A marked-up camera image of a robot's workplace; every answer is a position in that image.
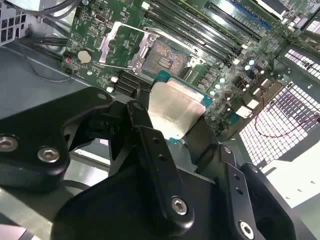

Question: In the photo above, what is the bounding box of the silver green CPU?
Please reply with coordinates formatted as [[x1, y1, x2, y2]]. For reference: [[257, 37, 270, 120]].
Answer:
[[147, 70, 215, 145]]

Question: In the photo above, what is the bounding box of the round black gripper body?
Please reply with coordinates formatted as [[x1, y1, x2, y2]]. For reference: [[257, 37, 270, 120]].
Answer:
[[51, 162, 236, 240]]

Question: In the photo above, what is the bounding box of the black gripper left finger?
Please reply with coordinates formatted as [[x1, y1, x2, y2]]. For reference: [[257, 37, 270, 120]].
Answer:
[[0, 86, 195, 237]]

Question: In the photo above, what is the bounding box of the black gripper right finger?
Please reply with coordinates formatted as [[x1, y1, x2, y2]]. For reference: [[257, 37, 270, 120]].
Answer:
[[185, 117, 316, 240]]

